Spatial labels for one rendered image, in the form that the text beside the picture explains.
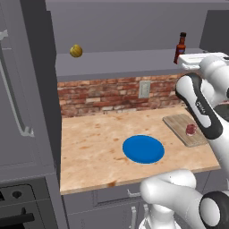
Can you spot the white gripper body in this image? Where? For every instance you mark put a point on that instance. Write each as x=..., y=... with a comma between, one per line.
x=190, y=61

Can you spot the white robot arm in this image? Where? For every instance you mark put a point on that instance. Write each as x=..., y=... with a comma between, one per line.
x=214, y=143

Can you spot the brown condiment bottle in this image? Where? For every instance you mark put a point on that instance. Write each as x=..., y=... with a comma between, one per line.
x=179, y=50

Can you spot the grey open cabinet door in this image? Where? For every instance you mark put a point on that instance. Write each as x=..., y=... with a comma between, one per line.
x=214, y=29

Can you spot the wooden cutting board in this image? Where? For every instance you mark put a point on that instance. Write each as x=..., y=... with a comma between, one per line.
x=179, y=123

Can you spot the red raw steak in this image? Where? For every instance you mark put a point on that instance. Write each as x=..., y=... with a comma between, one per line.
x=190, y=130

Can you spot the blue round plate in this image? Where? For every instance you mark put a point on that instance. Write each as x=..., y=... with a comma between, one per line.
x=143, y=149

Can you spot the yellow round fruit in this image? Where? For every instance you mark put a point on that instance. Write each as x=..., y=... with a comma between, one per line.
x=76, y=51

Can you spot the grey drawer front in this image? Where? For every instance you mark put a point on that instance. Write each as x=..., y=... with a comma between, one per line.
x=113, y=195

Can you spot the grey base cupboard door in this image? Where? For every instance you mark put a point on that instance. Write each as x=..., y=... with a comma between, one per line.
x=98, y=217

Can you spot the dark grey oven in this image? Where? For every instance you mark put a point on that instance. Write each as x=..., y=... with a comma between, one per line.
x=27, y=205

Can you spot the black oven knob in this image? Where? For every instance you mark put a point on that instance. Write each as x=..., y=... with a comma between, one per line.
x=17, y=194

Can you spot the grey wall outlet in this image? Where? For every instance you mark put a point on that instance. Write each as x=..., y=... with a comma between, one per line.
x=144, y=89

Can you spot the grey open wall cabinet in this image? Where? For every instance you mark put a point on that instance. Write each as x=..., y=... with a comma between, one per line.
x=119, y=64

